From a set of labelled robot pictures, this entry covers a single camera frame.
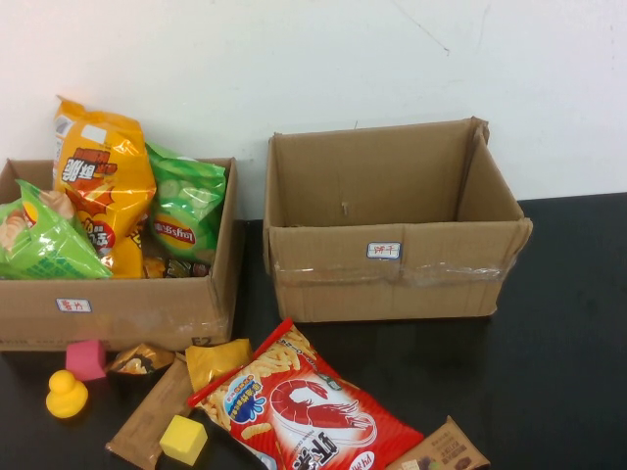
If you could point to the small orange snack packet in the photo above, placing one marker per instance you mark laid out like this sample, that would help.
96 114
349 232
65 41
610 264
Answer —
154 267

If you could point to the long brown wrapper packet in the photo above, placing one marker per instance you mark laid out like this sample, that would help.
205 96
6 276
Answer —
147 421

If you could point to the black orange snack packet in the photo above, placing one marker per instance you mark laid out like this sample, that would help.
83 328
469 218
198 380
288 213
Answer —
139 362

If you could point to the light green Lay's chip bag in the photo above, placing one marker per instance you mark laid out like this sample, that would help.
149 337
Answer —
49 245

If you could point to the brown biscuit packet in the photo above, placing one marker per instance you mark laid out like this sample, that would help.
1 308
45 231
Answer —
446 450

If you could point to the golden yellow snack packet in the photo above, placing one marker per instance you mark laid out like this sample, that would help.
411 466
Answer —
215 360

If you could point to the yellow foam cube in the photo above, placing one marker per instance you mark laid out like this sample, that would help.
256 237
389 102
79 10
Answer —
183 440

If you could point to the orange fries snack bag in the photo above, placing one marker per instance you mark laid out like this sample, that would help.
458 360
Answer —
108 186

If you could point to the taped empty cardboard box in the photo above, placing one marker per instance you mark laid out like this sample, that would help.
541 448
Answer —
441 294

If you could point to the red shrimp cracker bag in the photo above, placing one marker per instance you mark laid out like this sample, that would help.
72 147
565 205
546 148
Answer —
318 406

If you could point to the yellow rubber duck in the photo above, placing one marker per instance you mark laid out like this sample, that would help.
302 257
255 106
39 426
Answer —
66 396

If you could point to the green cucumber Lay's chip bag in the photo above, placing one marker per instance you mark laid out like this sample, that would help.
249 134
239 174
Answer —
186 205

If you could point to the pink foam cube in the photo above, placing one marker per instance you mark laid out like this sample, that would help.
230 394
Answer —
85 361

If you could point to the cardboard box with F2 print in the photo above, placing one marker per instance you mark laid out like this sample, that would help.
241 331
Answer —
147 308

